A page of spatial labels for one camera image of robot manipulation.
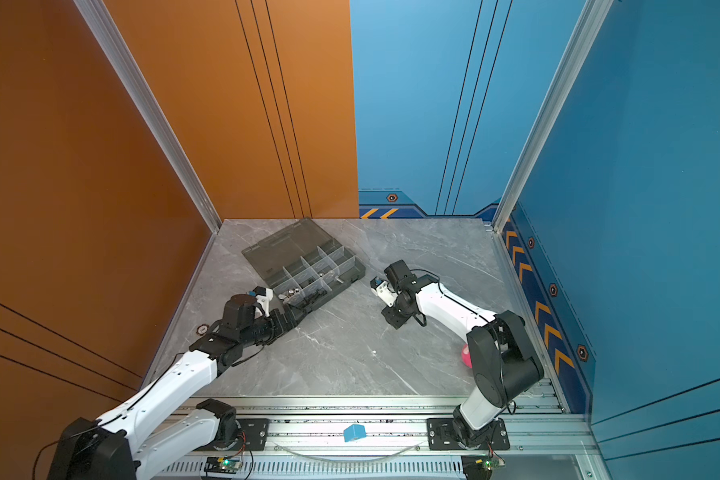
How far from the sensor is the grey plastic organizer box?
3.23 feet

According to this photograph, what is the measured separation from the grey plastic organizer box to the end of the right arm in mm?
259

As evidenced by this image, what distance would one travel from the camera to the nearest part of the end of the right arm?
651mm
